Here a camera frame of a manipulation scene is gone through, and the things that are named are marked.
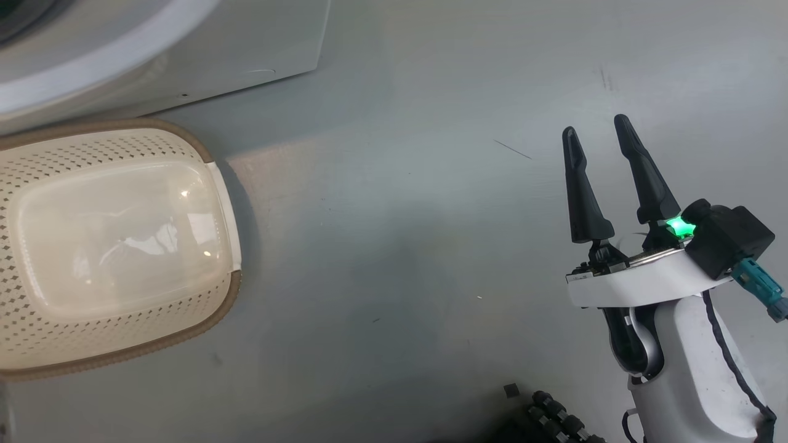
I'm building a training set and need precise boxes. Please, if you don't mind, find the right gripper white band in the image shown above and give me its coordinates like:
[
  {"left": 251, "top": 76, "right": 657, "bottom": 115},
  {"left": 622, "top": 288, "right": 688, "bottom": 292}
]
[{"left": 561, "top": 114, "right": 734, "bottom": 379}]

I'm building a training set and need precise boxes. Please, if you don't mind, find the beige perforated laundry basket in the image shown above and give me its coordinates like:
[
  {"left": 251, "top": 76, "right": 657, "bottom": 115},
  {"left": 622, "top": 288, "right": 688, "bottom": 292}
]
[{"left": 0, "top": 117, "right": 243, "bottom": 381}]

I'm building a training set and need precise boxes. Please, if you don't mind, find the right camera cable teal plug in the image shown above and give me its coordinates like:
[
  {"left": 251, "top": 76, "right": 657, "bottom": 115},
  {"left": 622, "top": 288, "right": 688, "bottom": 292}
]
[{"left": 731, "top": 258, "right": 788, "bottom": 324}]

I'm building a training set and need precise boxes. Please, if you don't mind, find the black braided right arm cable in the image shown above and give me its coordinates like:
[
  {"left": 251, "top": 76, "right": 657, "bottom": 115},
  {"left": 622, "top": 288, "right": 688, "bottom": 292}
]
[{"left": 702, "top": 289, "right": 778, "bottom": 443}]

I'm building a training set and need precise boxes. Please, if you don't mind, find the white washing machine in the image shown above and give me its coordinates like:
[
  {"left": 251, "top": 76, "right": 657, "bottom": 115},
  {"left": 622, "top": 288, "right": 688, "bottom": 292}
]
[{"left": 0, "top": 0, "right": 333, "bottom": 136}]

